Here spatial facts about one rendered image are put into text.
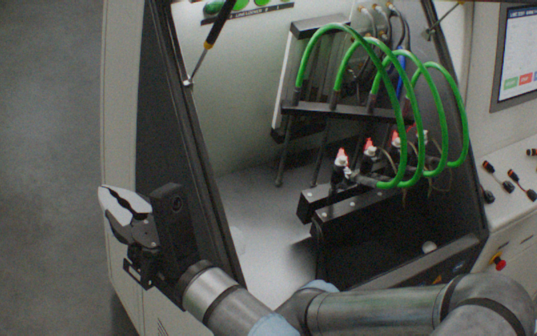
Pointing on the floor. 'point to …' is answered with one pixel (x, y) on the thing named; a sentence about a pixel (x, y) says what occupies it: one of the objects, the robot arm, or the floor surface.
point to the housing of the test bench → (120, 127)
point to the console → (478, 100)
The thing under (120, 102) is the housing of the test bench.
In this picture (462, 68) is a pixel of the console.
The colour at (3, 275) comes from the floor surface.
